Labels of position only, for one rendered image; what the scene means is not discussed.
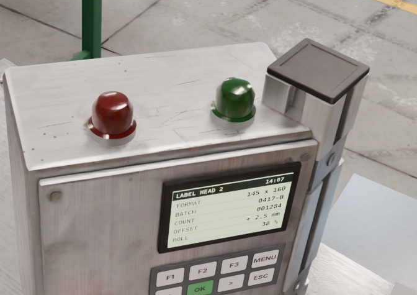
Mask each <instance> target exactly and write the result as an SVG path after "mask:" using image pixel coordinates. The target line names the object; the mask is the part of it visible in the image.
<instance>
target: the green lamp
mask: <svg viewBox="0 0 417 295"><path fill-rule="evenodd" d="M254 99H255V92H254V89H253V87H252V86H251V84H250V83H249V81H247V80H246V79H244V78H240V77H229V78H227V79H225V80H224V81H223V82H222V83H221V84H220V85H218V87H217V90H216V95H215V99H214V100H213V101H212V103H211V106H210V116H211V118H212V120H213V121H214V122H215V123H216V124H218V125H219V126H222V127H224V128H227V129H244V128H247V127H249V126H250V125H251V124H252V123H253V122H254V119H255V115H256V107H255V105H254Z"/></svg>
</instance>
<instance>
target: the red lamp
mask: <svg viewBox="0 0 417 295"><path fill-rule="evenodd" d="M136 129H137V123H136V120H135V118H134V117H133V104H132V103H131V101H130V100H129V99H128V97H126V95H124V94H123V93H120V92H118V91H107V92H104V93H102V94H101V95H100V96H99V97H98V98H97V99H96V100H95V101H94V102H93V104H92V116H91V117H90V118H89V120H88V134H89V136H90V138H92V139H93V141H95V142H97V143H99V144H101V145H105V146H110V147H116V146H121V145H125V144H126V143H129V142H130V141H131V140H133V138H134V137H135V135H136Z"/></svg>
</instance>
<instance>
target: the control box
mask: <svg viewBox="0 0 417 295"><path fill-rule="evenodd" d="M276 60H277V59H276V57H275V56H274V54H273V53H272V52H271V50H270V48H269V47H268V46H267V44H265V43H263V42H253V43H242V44H235V45H223V46H217V47H205V48H193V49H187V50H175V51H168V52H156V53H144V54H138V55H126V56H119V57H108V58H96V59H89V60H78V61H66V62H59V63H47V64H41V65H29V66H17V67H11V68H8V69H5V71H4V74H3V76H2V79H3V87H4V102H5V109H6V124H7V138H8V146H9V160H10V168H11V182H12V197H13V205H14V218H15V227H16V241H17V255H18V263H19V276H20V282H21V286H22V292H23V295H149V289H150V274H151V268H156V267H160V266H166V265H173V264H176V263H183V262H187V261H192V260H199V259H203V258H209V257H213V256H219V255H225V254H229V253H235V252H241V251H245V250H251V249H255V248H261V247H267V246H271V245H277V244H282V243H285V244H286V246H285V250H284V256H283V259H282V263H281V266H280V271H279V275H278V279H277V284H273V285H269V286H263V287H260V288H254V289H249V290H245V291H240V292H236V293H230V294H224V295H280V294H281V291H282V286H283V283H284V279H285V274H286V271H287V267H288V264H289V259H290V254H291V251H292V247H293V244H294V239H295V235H296V232H297V227H298V223H299V220H300V215H301V212H302V207H303V203H304V200H305V195H306V192H307V188H308V184H309V180H310V176H311V173H312V168H313V164H314V161H315V156H316V151H317V148H318V142H317V141H316V140H314V139H312V132H311V130H310V129H309V128H308V127H307V126H306V125H304V124H302V123H300V121H301V118H302V111H300V110H298V109H296V108H294V107H292V106H289V108H288V111H287V112H286V113H285V114H283V113H281V112H279V111H277V110H275V109H273V108H271V107H269V106H267V105H265V104H263V103H262V102H261V98H262V92H263V87H264V81H265V75H266V71H267V67H268V66H269V65H270V64H271V63H273V62H274V61H276ZM229 77H240V78H244V79H246V80H247V81H249V83H250V84H251V86H252V87H253V89H254V92H255V99H254V105H255V107H256V115H255V119H254V122H253V123H252V124H251V125H250V126H249V127H247V128H244V129H227V128H224V127H222V126H219V125H218V124H216V123H215V122H214V121H213V120H212V118H211V116H210V106H211V103H212V101H213V100H214V99H215V95H216V90H217V87H218V85H220V84H221V83H222V82H223V81H224V80H225V79H227V78H229ZM107 91H118V92H120V93H123V94H124V95H126V97H128V99H129V100H130V101H131V103H132V104H133V117H134V118H135V120H136V123H137V129H136V135H135V137H134V138H133V140H131V141H130V142H129V143H126V144H125V145H121V146H116V147H110V146H105V145H101V144H99V143H97V142H95V141H93V139H92V138H90V136H89V134H88V120H89V118H90V117H91V116H92V104H93V102H94V101H95V100H96V99H97V98H98V97H99V96H100V95H101V94H102V93H104V92H107ZM295 161H300V162H301V164H302V167H301V170H300V174H299V178H298V183H297V187H296V190H295V196H294V200H293V203H292V208H291V212H290V216H289V221H288V224H287V229H286V230H285V231H282V232H276V233H272V234H266V235H260V236H255V237H249V238H242V239H239V240H232V241H229V242H222V243H216V244H212V245H206V246H202V247H195V248H189V249H185V250H179V251H175V252H168V253H162V254H159V253H158V238H159V224H160V216H161V203H162V195H163V183H164V182H168V181H175V180H180V179H187V178H195V177H199V176H207V175H215V174H219V173H227V172H231V171H239V170H247V169H252V168H259V167H264V166H271V165H278V164H283V163H291V162H295Z"/></svg>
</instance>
